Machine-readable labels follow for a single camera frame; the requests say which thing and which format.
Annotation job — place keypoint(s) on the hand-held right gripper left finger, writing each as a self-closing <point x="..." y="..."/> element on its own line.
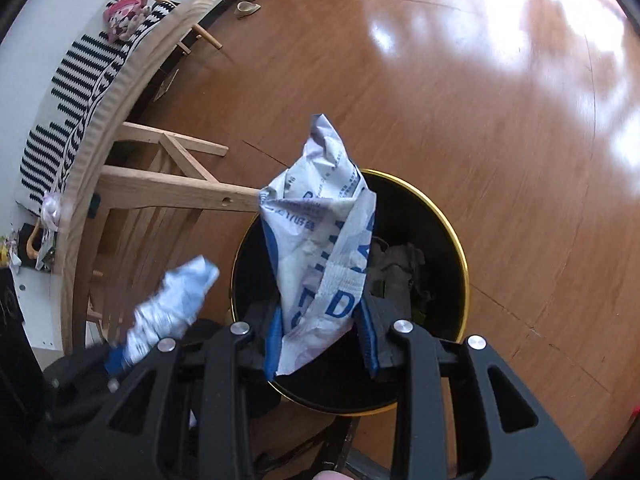
<point x="272" y="342"/>

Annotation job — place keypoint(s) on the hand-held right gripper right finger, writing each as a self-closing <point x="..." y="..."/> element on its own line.
<point x="369" y="342"/>

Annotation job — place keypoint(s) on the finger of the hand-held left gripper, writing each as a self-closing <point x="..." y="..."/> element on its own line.
<point x="114" y="361"/>

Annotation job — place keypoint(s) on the white plastic wrapper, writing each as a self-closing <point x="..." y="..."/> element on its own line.
<point x="172" y="297"/>

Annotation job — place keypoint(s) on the white blue printed bag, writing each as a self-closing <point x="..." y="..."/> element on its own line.
<point x="320" y="240"/>

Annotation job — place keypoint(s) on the black bin with gold rim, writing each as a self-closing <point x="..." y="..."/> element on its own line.
<point x="430" y="225"/>

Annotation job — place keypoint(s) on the crumpled brown paper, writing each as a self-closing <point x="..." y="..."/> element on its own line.
<point x="400" y="270"/>

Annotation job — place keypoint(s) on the white plastic bag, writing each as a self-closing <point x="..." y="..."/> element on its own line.
<point x="52" y="210"/>

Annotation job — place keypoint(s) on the wooden table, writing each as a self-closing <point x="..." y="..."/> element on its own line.
<point x="150" y="182"/>

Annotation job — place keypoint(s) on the black white striped cloth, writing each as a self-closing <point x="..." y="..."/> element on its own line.
<point x="65" y="85"/>

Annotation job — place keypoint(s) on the wooden bench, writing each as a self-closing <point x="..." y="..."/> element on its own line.
<point x="210" y="40"/>

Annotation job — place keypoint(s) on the pink printed item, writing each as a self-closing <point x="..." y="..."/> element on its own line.
<point x="125" y="15"/>

